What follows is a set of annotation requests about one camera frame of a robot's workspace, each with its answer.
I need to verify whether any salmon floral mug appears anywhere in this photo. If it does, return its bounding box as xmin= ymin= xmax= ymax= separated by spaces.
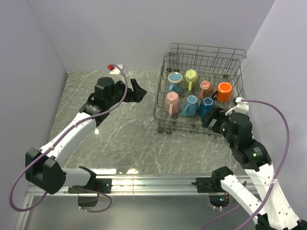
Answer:
xmin=199 ymin=80 xmax=213 ymax=100

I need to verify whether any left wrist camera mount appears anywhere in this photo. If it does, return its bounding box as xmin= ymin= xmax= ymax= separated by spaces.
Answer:
xmin=107 ymin=64 xmax=127 ymax=75

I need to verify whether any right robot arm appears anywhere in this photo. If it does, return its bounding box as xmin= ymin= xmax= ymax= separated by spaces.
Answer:
xmin=202 ymin=107 xmax=307 ymax=230

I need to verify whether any dark blue mug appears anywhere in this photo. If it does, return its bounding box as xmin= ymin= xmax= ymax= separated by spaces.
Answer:
xmin=198 ymin=97 xmax=215 ymax=117

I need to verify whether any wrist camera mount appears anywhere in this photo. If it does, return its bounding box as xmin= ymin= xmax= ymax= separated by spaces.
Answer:
xmin=225 ymin=97 xmax=249 ymax=116
xmin=107 ymin=64 xmax=127 ymax=75

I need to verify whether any orange mug black handle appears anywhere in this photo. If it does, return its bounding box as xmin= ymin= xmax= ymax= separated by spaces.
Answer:
xmin=211 ymin=82 xmax=233 ymax=103

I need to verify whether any light blue floral mug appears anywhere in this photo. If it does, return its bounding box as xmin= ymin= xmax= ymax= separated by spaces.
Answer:
xmin=181 ymin=95 xmax=199 ymax=117

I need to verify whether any aluminium mounting rail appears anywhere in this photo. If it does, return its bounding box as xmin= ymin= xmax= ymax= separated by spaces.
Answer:
xmin=25 ymin=174 xmax=279 ymax=196

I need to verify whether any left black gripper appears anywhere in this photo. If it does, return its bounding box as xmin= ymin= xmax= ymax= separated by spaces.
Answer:
xmin=106 ymin=77 xmax=147 ymax=107

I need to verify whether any wire dish rack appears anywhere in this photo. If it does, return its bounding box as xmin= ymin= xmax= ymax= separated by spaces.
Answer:
xmin=153 ymin=43 xmax=247 ymax=138

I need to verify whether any blue mug orange interior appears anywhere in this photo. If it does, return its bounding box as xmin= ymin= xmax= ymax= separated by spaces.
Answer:
xmin=167 ymin=72 xmax=183 ymax=94

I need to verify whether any yellow faceted mug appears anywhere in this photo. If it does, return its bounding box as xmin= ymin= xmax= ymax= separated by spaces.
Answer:
xmin=184 ymin=69 xmax=199 ymax=92

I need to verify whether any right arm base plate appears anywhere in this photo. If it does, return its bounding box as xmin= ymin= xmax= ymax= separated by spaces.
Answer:
xmin=191 ymin=177 xmax=225 ymax=193

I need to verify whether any pink faceted mug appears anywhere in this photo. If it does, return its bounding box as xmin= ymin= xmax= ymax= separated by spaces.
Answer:
xmin=165 ymin=92 xmax=180 ymax=117

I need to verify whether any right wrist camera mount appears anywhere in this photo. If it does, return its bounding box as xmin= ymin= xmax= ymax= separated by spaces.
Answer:
xmin=225 ymin=97 xmax=249 ymax=116

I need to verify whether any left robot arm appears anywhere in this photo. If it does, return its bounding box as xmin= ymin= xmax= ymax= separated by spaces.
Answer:
xmin=25 ymin=77 xmax=147 ymax=195

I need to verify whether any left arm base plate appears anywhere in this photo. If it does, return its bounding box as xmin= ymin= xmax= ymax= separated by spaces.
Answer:
xmin=68 ymin=178 xmax=112 ymax=194

